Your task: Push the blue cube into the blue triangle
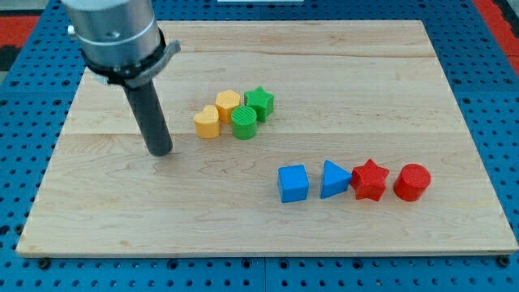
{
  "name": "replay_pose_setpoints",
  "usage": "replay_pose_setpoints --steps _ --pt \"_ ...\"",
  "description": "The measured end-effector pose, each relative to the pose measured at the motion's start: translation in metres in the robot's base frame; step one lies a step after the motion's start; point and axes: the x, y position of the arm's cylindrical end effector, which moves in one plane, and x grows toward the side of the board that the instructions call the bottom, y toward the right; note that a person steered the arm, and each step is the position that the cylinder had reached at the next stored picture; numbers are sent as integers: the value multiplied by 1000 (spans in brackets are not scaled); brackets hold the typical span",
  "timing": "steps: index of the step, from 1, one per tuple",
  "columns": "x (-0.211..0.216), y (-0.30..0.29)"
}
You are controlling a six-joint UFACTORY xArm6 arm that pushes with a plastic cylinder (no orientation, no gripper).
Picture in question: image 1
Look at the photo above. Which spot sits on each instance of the green star block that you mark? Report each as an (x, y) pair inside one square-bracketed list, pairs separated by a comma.
[(261, 101)]

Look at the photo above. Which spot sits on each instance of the red star block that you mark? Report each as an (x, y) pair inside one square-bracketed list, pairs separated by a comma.
[(369, 181)]

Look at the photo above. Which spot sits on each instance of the yellow heart block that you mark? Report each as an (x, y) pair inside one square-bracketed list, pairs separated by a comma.
[(207, 123)]

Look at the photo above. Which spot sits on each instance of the blue cube block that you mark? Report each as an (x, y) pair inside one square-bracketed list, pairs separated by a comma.
[(293, 184)]

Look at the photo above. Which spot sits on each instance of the green cylinder block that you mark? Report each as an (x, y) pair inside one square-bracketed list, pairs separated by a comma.
[(244, 122)]

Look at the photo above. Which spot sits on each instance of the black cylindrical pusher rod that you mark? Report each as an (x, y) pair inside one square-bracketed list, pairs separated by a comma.
[(146, 107)]

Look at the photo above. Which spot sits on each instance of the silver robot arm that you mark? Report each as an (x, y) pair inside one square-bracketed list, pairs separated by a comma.
[(120, 39)]

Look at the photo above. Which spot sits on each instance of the blue triangle block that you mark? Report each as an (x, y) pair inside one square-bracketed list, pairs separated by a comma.
[(335, 180)]

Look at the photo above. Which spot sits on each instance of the wooden board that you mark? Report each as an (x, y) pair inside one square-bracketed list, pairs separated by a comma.
[(345, 91)]

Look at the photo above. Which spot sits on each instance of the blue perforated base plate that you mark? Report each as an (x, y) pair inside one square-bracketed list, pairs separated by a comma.
[(477, 42)]

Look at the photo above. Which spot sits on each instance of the yellow hexagon block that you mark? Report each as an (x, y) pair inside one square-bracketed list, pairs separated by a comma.
[(226, 102)]

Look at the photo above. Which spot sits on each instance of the red cylinder block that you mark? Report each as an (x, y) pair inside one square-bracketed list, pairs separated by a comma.
[(412, 182)]

